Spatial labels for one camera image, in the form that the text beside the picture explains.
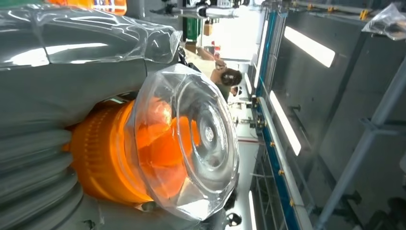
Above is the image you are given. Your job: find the orange detergent bottle clear cap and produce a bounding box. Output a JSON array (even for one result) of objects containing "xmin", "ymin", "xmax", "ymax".
[{"xmin": 47, "ymin": 0, "xmax": 241, "ymax": 222}]

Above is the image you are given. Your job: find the person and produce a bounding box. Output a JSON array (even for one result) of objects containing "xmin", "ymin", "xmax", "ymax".
[{"xmin": 196, "ymin": 46, "xmax": 244, "ymax": 103}]

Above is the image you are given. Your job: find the long white ceiling light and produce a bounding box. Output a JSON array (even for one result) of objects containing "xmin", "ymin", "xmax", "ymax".
[
  {"xmin": 269, "ymin": 91, "xmax": 302, "ymax": 157},
  {"xmin": 248, "ymin": 190, "xmax": 258, "ymax": 230},
  {"xmin": 253, "ymin": 20, "xmax": 269, "ymax": 89},
  {"xmin": 283, "ymin": 26, "xmax": 336, "ymax": 68}
]

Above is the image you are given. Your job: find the green box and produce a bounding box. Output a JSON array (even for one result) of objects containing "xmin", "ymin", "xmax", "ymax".
[{"xmin": 186, "ymin": 17, "xmax": 203, "ymax": 41}]

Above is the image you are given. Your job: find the white and black machine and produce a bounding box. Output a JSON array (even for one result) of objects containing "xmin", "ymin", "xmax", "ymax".
[{"xmin": 150, "ymin": 0, "xmax": 251, "ymax": 20}]

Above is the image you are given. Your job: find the clear plastic film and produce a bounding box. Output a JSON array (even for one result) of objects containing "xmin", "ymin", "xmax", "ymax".
[{"xmin": 0, "ymin": 3, "xmax": 184, "ymax": 69}]

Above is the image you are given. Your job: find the ribbed grey left arm sleeve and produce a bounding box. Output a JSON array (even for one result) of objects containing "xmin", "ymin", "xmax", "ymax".
[{"xmin": 0, "ymin": 128, "xmax": 84, "ymax": 230}]

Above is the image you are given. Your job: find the clear plastic bag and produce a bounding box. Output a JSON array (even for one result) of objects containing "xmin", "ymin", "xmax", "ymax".
[{"xmin": 361, "ymin": 3, "xmax": 406, "ymax": 41}]

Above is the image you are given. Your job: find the blue metal frame beam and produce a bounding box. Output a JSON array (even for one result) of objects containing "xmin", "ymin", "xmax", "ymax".
[{"xmin": 255, "ymin": 11, "xmax": 302, "ymax": 230}]

